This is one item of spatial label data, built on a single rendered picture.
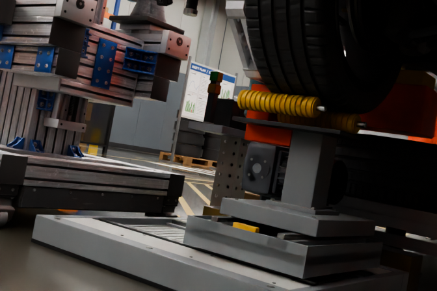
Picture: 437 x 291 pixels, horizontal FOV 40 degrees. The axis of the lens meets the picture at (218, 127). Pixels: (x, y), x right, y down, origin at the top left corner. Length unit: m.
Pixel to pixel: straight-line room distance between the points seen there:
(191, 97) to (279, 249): 9.61
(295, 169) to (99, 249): 0.59
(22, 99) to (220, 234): 1.14
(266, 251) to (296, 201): 0.28
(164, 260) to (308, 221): 0.37
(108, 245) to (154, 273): 0.17
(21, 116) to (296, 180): 1.14
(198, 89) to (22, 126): 8.86
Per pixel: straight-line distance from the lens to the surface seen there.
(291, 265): 1.47
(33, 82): 2.29
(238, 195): 2.57
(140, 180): 2.31
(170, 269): 1.47
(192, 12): 1.89
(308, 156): 1.73
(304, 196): 1.73
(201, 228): 1.60
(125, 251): 1.57
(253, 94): 1.74
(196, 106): 11.14
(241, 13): 1.68
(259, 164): 2.06
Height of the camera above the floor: 0.35
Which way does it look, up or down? 2 degrees up
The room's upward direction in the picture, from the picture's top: 10 degrees clockwise
